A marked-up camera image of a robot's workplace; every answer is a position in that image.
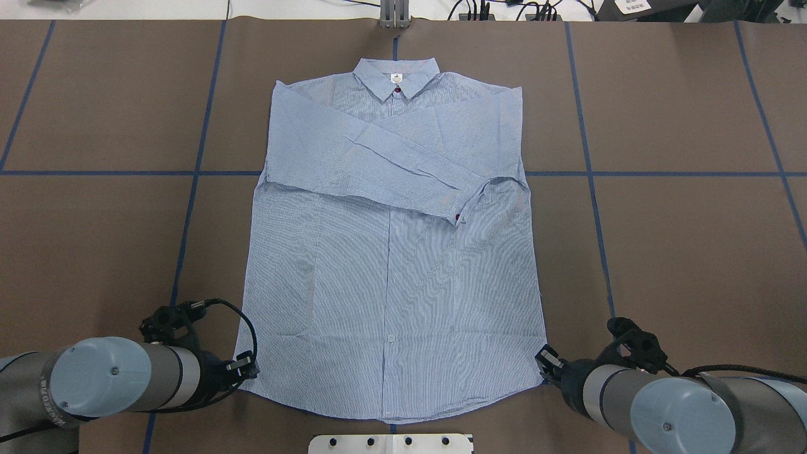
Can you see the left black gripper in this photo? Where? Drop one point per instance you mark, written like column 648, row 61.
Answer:
column 214, row 376

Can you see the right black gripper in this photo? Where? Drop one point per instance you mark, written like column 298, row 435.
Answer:
column 572, row 376

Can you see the blue striped button shirt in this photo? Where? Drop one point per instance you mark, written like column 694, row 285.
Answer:
column 391, row 273

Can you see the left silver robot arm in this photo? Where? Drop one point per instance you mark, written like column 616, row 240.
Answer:
column 48, row 396

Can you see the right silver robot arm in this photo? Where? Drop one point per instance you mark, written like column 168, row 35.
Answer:
column 704, row 414

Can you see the black equipment box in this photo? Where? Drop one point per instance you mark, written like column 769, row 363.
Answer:
column 645, row 11

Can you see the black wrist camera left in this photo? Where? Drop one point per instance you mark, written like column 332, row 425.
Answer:
column 173, row 326

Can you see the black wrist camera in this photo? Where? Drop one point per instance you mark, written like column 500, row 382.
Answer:
column 644, row 350
column 173, row 326

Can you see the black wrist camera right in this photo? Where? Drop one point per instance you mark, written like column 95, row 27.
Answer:
column 644, row 350

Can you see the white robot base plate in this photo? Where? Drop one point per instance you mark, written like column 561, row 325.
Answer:
column 393, row 443

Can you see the grey aluminium frame post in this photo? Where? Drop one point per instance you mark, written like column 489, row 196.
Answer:
column 395, row 14

